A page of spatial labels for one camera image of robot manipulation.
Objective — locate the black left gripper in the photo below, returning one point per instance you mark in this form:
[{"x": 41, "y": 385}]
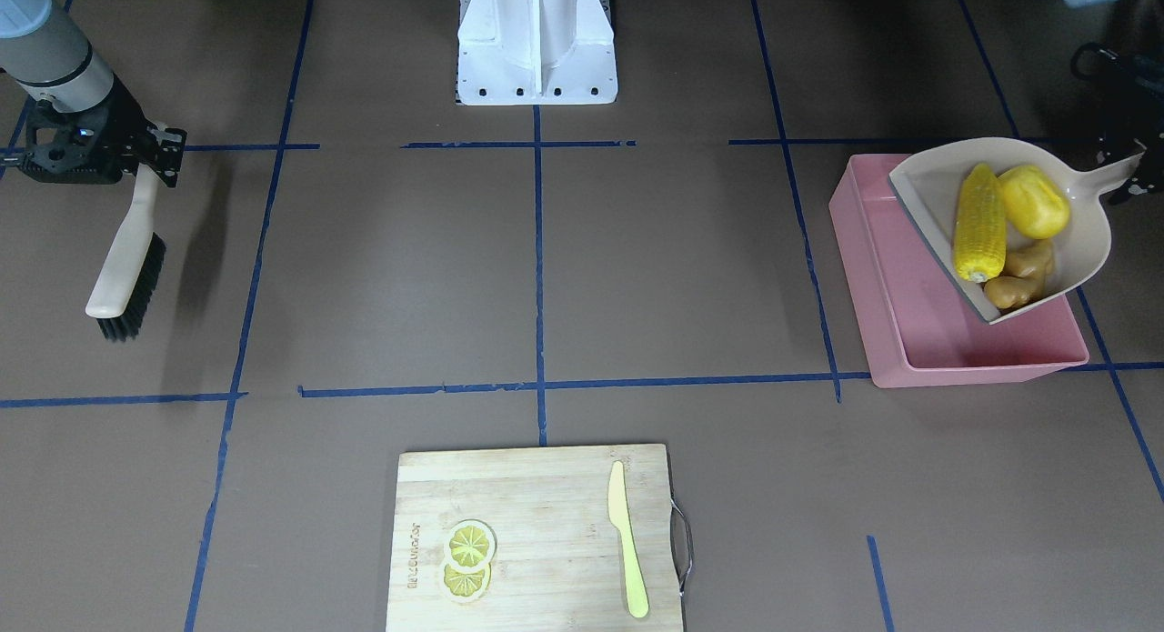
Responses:
[{"x": 1120, "y": 114}]

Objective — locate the brown ginger root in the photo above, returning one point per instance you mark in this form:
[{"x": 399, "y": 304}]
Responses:
[{"x": 1024, "y": 278}]

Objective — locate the pink plastic bin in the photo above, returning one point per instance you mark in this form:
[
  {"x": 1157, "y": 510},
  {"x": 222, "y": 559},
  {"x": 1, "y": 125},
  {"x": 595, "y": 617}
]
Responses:
[{"x": 915, "y": 328}]

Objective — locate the yellow corn cob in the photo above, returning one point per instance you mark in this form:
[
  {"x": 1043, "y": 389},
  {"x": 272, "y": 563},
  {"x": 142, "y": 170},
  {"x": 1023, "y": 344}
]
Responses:
[{"x": 980, "y": 243}]

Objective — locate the beige brush black bristles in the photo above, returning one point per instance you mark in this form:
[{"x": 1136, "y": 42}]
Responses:
[{"x": 132, "y": 266}]

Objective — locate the yellow bell pepper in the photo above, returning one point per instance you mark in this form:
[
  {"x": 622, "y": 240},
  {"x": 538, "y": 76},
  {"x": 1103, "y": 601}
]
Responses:
[{"x": 1034, "y": 204}]

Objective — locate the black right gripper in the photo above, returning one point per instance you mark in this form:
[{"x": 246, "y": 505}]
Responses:
[{"x": 125, "y": 123}]

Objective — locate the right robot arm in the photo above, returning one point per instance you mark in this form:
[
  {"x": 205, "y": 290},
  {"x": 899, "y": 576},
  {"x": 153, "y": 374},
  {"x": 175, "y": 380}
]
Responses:
[{"x": 50, "y": 57}]

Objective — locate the wooden cutting board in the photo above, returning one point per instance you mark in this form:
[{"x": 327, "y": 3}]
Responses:
[{"x": 557, "y": 565}]

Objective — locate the beige plastic dustpan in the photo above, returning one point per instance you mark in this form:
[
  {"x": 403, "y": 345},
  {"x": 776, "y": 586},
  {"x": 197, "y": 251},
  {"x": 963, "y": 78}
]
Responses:
[{"x": 1009, "y": 223}]

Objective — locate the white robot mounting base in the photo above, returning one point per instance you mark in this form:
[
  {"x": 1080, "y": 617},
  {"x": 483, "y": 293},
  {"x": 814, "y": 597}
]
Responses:
[{"x": 536, "y": 52}]

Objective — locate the yellow plastic knife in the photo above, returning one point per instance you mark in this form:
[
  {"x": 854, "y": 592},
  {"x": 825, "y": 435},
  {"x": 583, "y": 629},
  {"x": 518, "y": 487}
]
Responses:
[{"x": 635, "y": 593}]

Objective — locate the upper lemon slice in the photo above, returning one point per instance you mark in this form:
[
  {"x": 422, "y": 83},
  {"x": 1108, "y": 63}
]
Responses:
[{"x": 469, "y": 546}]

